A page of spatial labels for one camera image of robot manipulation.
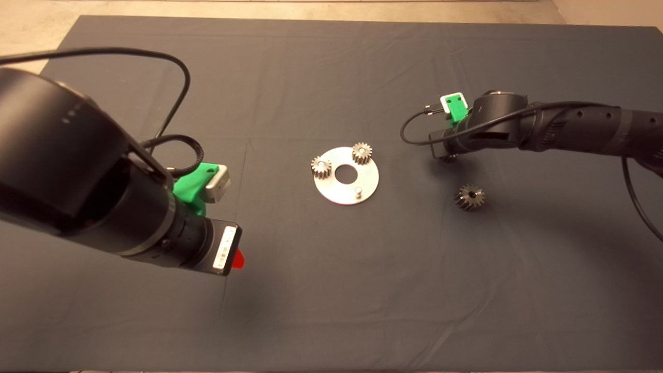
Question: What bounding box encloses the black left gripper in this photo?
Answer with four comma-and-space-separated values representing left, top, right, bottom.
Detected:
118, 213, 245, 277

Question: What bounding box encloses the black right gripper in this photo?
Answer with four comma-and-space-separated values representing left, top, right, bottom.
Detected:
429, 128, 469, 159

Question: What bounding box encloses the larger steel gear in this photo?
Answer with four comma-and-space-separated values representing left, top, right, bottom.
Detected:
455, 184, 486, 211

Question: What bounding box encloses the dark grey table cloth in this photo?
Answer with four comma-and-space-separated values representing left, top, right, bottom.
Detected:
0, 15, 663, 371

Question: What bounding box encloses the round metal plate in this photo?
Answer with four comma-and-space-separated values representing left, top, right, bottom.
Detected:
313, 147, 380, 206

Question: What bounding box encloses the green right camera mount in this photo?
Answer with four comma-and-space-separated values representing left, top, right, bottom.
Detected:
445, 95, 469, 125

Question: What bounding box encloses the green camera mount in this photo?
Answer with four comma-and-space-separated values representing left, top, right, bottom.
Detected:
174, 163, 218, 216
445, 95, 469, 125

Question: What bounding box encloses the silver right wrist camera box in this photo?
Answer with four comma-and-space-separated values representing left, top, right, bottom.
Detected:
439, 92, 464, 117

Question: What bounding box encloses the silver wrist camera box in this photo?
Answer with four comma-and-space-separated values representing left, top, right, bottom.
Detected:
205, 165, 231, 204
439, 92, 464, 117

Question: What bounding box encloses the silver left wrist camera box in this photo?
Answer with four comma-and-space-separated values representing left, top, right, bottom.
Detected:
205, 165, 231, 204

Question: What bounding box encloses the green left camera mount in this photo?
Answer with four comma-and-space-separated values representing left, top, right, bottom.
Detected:
174, 163, 218, 216

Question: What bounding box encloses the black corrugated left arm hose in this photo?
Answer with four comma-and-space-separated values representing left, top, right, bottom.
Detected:
142, 135, 205, 178

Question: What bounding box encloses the thin black left camera cable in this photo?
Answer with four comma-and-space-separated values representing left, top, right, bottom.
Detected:
0, 48, 191, 151

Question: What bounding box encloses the thin black camera cable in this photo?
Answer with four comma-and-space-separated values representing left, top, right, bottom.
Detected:
0, 48, 191, 151
400, 101, 663, 243

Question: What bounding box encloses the thin black right camera cable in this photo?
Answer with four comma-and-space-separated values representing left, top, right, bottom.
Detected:
400, 101, 663, 243

